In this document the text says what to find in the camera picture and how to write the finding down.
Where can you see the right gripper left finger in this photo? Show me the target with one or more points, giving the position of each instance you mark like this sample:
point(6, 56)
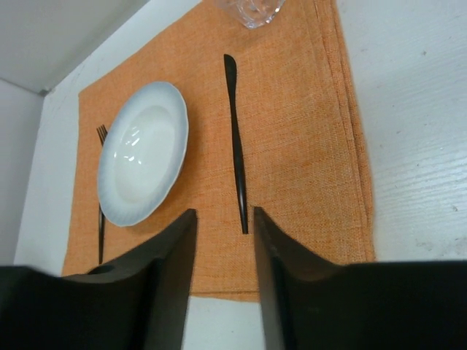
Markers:
point(138, 300)

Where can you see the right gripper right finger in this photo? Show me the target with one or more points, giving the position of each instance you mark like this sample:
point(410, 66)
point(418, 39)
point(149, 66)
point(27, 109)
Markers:
point(308, 302)

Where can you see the white ceramic plate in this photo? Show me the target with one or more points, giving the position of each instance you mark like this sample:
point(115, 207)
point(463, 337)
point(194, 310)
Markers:
point(143, 154)

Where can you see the orange cloth placemat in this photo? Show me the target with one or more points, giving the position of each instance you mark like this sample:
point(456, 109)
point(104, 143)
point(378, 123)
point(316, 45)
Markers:
point(304, 151)

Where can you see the black fork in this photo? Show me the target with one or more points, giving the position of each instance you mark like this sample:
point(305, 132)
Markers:
point(102, 133)

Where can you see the clear drinking glass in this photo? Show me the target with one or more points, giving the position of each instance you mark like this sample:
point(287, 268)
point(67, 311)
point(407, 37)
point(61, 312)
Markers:
point(251, 13)

